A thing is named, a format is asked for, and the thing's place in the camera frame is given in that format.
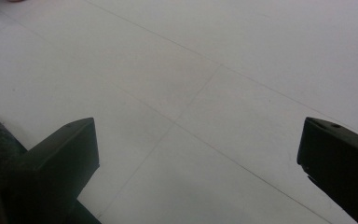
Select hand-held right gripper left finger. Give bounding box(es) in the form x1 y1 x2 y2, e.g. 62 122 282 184
0 117 103 224

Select white table cover board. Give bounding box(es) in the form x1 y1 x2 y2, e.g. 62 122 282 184
0 0 358 224

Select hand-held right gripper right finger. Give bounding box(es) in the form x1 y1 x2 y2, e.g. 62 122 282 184
296 117 358 224

